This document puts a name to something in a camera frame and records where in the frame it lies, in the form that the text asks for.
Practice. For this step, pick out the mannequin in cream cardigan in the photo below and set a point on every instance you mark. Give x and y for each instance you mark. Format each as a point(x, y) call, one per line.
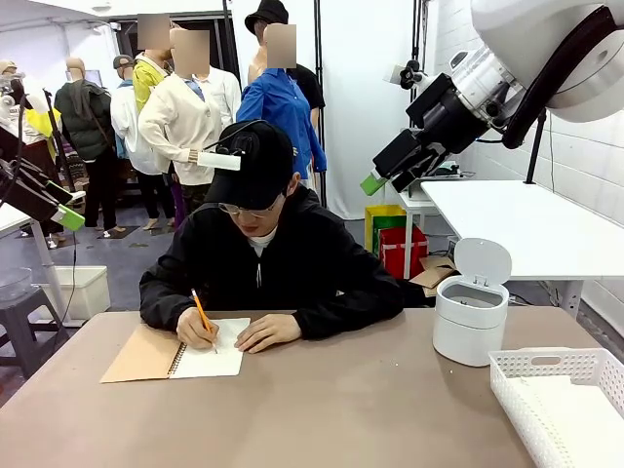
point(180, 127)

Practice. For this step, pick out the person's right hand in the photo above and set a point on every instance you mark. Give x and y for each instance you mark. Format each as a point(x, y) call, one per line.
point(195, 329)

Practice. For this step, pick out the mannequin in yellow jacket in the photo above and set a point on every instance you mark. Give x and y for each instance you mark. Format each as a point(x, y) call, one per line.
point(146, 83)

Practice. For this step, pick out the black tripod stand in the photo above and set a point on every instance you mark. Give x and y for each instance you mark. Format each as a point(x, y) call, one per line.
point(536, 151)

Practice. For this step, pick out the white lidded trash bin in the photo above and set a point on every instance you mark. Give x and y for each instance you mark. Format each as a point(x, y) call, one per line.
point(468, 326)

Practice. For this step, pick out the grey stool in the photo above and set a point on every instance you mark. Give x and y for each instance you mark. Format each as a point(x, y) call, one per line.
point(24, 322)

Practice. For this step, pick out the person's right forearm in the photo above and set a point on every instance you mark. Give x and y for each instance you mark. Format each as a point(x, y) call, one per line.
point(161, 302)

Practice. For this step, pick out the mannequin with grey cap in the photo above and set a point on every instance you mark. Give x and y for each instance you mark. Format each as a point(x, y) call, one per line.
point(129, 127)

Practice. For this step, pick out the mannequin in blue shirt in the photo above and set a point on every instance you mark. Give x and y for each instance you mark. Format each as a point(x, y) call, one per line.
point(278, 107)

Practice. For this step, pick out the mannequin in white shirt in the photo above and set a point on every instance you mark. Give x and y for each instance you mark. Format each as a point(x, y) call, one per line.
point(226, 97)

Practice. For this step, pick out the yellow pencil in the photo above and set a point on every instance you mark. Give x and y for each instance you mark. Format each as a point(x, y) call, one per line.
point(199, 304)

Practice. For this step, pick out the computer monitor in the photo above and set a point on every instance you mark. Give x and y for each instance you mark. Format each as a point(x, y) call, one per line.
point(92, 78)

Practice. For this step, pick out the mannequin in yellow scarf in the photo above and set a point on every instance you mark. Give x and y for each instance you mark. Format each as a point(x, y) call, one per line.
point(39, 122)

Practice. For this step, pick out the mannequin in black tee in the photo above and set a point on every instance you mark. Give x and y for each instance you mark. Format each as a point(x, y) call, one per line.
point(309, 85)

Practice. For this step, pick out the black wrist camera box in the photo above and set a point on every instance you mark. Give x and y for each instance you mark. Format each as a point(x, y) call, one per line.
point(429, 100)

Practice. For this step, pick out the person's left hand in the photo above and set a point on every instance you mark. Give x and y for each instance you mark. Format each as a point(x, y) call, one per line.
point(270, 334)

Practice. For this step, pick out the spiral notebook with kraft cover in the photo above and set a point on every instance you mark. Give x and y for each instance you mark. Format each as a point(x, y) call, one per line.
point(146, 361)

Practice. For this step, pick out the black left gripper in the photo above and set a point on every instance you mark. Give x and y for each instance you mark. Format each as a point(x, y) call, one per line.
point(24, 190)

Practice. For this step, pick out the brown cardboard pieces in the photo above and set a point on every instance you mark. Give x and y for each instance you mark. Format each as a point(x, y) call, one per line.
point(429, 275)

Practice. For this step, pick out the mannequin in dark green jacket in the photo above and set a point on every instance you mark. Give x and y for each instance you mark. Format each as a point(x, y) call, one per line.
point(85, 127)

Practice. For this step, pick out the large white table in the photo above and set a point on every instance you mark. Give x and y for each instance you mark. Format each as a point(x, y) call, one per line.
point(526, 229)

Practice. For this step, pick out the white perforated plastic basket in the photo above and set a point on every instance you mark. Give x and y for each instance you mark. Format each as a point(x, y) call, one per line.
point(517, 404)

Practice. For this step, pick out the white paper sheets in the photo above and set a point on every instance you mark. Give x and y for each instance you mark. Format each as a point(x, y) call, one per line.
point(575, 419)

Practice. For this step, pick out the black cap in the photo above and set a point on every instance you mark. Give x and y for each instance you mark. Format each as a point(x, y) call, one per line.
point(258, 180)

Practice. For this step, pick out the person's left forearm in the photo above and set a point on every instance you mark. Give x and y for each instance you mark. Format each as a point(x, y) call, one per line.
point(351, 312)

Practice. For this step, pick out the eyeglasses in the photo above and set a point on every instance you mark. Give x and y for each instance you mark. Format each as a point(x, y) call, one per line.
point(244, 210)

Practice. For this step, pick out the black light stand pole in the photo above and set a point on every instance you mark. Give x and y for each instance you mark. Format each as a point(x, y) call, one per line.
point(319, 97)

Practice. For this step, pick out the red bag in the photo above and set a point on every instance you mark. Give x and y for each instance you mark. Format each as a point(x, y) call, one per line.
point(402, 253)

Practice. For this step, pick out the clear plastic bowl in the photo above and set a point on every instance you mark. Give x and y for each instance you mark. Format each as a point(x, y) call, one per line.
point(14, 285)

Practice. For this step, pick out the black bucket hat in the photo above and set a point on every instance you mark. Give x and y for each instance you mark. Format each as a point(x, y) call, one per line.
point(267, 14)

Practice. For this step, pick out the white storage box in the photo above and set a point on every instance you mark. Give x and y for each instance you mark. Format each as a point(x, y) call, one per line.
point(83, 292)

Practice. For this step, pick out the person in black jacket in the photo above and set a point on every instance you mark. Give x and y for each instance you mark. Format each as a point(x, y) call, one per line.
point(312, 263)

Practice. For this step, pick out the white table with slanted leg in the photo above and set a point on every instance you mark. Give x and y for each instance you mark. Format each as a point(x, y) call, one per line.
point(44, 229)

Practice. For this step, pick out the white head-mounted camera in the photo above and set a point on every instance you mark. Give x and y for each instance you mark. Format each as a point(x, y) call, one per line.
point(222, 161)

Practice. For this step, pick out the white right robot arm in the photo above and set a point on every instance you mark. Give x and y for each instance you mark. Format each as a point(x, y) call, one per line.
point(546, 44)

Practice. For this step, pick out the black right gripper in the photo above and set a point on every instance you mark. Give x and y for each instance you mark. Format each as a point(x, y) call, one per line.
point(453, 124)

